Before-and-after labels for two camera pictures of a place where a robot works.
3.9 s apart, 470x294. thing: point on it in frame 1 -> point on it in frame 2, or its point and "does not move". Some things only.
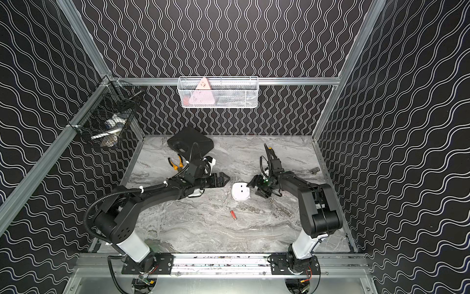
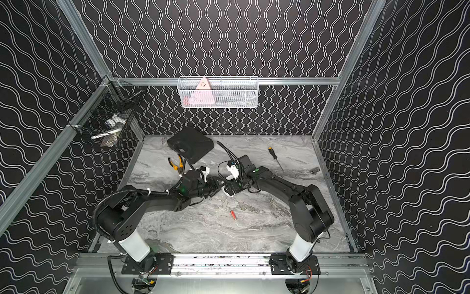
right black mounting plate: (288, 264) does not move
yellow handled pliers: (180, 164) does not move
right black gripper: (256, 181) -> (228, 188)
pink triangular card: (203, 94) does not move
